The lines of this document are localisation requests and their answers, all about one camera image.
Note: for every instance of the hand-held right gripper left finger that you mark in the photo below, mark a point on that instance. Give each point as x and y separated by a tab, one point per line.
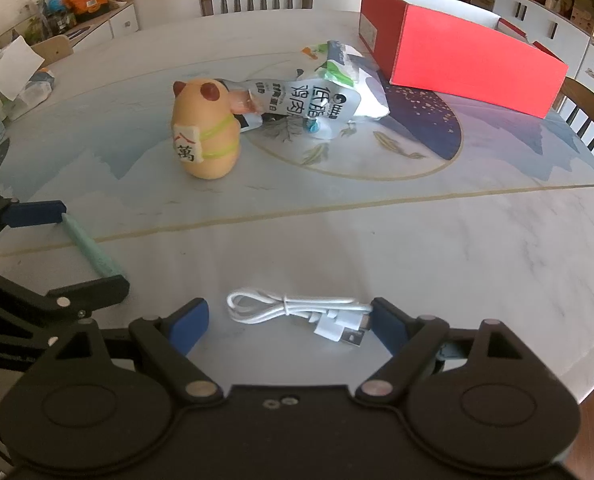
189	327

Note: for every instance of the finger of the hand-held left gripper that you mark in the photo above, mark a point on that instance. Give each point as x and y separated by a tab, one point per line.
92	292
34	214

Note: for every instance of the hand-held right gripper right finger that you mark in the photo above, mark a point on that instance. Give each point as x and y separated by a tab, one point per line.
391	327

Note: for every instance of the green tube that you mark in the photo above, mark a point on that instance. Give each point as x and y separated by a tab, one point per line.
92	250

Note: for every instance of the white snack pouch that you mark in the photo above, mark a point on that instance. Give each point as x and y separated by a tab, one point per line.
302	102

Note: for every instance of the red shoe box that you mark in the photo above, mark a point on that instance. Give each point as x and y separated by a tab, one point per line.
467	60

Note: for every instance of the white marble desktop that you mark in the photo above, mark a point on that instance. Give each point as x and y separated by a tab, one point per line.
327	240

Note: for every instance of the clear plastic bag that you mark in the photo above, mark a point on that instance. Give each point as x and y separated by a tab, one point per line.
37	91

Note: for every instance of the white paper sheet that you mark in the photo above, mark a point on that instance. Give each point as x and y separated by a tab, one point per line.
17	67

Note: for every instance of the yellow hamster toy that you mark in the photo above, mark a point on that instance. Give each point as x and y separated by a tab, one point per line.
207	130

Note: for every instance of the white sideboard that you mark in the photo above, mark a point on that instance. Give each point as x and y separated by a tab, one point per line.
122	22

